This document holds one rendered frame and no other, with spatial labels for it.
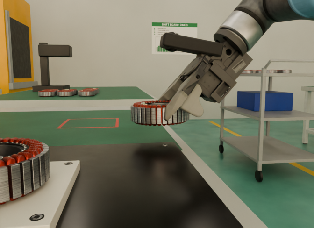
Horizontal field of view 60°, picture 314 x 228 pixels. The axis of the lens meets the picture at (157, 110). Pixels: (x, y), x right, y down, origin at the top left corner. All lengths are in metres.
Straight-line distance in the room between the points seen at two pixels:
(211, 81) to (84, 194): 0.33
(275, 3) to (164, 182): 0.35
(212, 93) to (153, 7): 5.06
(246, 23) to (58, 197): 0.43
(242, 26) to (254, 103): 2.25
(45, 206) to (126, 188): 0.09
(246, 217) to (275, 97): 2.60
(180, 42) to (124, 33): 4.90
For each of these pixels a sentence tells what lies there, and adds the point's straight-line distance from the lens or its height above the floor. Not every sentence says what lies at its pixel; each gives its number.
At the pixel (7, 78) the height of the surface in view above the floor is 0.85.
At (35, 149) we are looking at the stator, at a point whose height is 0.82.
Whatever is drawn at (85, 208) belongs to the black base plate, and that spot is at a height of 0.77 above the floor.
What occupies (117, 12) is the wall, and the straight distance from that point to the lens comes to 5.47.
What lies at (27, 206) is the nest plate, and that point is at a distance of 0.26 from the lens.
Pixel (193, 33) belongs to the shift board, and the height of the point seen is 1.70.
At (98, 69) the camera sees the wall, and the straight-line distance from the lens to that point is 5.36.
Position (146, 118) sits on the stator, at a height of 0.81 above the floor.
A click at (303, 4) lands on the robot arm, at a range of 0.49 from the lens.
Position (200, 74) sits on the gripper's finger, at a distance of 0.48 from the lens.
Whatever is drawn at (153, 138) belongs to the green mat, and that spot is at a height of 0.75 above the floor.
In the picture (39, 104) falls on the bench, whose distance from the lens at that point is 1.66.
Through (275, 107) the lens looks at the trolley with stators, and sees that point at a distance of 2.88.
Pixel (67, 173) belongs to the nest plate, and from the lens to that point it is 0.32.
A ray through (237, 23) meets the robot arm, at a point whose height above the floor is 0.98.
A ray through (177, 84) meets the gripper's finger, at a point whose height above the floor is 0.87.
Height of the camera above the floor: 0.89
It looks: 7 degrees down
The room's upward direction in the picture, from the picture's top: straight up
